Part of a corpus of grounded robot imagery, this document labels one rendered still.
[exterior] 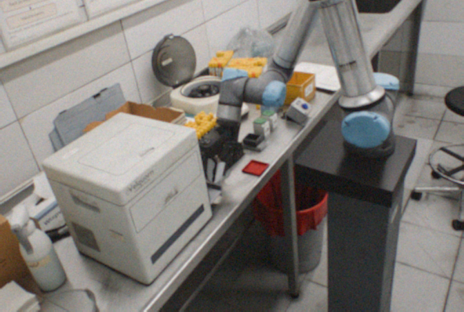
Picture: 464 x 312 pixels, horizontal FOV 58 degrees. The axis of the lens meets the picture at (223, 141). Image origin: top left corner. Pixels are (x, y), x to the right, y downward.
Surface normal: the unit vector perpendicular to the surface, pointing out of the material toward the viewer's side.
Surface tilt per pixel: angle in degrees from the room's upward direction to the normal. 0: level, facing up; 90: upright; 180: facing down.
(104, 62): 90
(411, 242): 0
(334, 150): 4
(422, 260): 0
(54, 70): 90
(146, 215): 90
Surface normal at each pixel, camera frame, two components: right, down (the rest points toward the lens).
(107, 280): -0.13, -0.85
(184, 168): 0.83, 0.19
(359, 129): -0.36, 0.63
